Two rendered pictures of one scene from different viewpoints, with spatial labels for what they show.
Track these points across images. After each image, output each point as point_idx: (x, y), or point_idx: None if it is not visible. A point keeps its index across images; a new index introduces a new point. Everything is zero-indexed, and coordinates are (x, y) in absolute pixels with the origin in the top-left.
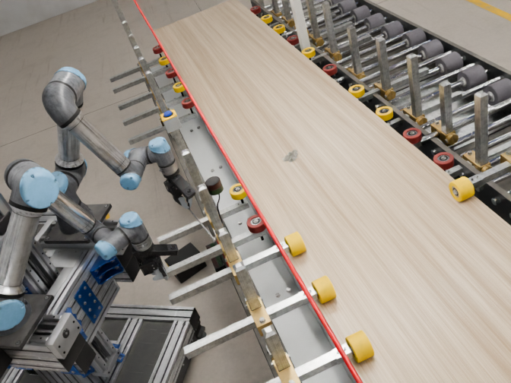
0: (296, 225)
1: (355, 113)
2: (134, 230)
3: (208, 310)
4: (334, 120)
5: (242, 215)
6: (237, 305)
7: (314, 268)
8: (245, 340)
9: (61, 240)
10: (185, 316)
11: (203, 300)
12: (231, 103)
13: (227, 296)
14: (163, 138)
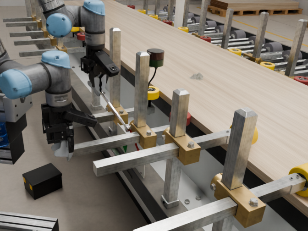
0: (227, 123)
1: (242, 62)
2: (61, 72)
3: (62, 228)
4: (226, 63)
5: None
6: (93, 226)
7: (270, 161)
8: None
9: None
10: (46, 226)
11: (57, 217)
12: (125, 41)
13: (83, 217)
14: (101, 1)
